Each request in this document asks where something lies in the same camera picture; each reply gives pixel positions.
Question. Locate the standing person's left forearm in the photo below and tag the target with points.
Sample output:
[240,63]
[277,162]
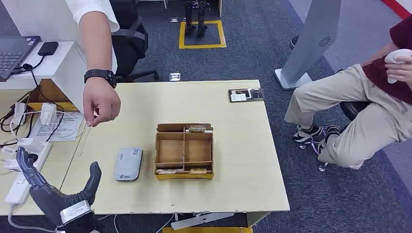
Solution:
[95,45]

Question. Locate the black office chair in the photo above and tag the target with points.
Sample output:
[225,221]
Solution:
[128,41]

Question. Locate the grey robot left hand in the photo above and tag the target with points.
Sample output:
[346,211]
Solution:
[48,199]

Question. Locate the standing person's left hand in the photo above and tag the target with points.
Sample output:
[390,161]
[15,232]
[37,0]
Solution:
[101,101]

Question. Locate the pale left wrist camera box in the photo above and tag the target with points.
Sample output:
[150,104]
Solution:
[75,209]

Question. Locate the grey card reader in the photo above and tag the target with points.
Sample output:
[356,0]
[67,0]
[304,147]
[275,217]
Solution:
[128,164]

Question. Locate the yellow floor tape square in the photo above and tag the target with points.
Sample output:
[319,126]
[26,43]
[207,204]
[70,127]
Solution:
[202,46]

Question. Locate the black and white sneaker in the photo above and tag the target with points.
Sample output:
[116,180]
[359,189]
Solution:
[331,131]
[305,134]

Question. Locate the white bracket under table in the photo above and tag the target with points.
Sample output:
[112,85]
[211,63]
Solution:
[199,220]

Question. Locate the white power strip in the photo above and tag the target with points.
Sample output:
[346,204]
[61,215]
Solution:
[14,193]

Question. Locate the patterned room key card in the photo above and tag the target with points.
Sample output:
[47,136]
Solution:
[165,171]
[197,129]
[198,170]

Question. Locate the black stool seat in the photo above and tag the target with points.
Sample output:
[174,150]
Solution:
[352,109]

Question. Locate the white power adapter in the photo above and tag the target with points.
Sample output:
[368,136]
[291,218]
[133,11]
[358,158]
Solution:
[18,112]
[48,114]

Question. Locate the chrome stool caster base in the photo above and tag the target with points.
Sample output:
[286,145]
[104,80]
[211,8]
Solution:
[313,145]

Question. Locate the white plug adapter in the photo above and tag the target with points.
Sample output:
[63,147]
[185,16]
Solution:
[29,144]

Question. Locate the black power brick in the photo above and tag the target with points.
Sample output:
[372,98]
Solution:
[48,48]

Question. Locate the yellow floor tape strip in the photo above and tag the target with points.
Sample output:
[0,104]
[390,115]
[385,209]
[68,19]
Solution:
[206,230]

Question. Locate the dark grey laptop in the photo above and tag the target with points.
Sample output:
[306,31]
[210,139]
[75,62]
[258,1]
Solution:
[13,54]

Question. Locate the white desk riser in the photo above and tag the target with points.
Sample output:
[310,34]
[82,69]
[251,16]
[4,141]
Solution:
[54,69]

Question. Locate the brown cardboard organizer box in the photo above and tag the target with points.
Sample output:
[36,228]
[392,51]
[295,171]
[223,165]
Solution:
[170,151]

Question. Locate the standing person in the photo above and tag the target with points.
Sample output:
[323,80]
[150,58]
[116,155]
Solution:
[90,9]

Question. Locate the small metal floor plate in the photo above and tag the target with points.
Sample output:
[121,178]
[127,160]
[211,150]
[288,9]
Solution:
[174,20]
[174,77]

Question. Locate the seated person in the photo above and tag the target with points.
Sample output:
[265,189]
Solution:
[370,122]

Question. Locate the printed paper sheet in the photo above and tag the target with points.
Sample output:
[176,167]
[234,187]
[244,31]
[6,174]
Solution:
[69,128]

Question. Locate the white handheld controller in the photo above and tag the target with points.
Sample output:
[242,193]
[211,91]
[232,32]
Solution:
[394,56]

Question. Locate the small white charger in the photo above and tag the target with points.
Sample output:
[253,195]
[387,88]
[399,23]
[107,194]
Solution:
[11,164]

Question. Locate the black wristwatch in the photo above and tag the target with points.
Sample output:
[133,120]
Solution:
[103,74]

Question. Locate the seated person's left hand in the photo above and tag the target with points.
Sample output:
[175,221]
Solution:
[402,72]

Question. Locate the cardboard box with yellow tape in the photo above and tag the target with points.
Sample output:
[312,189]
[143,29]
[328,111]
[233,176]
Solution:
[48,93]

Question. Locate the grey kiosk stand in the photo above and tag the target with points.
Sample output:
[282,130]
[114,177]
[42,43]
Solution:
[312,35]

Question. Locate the black robot legs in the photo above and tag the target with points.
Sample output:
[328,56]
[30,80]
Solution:
[189,19]

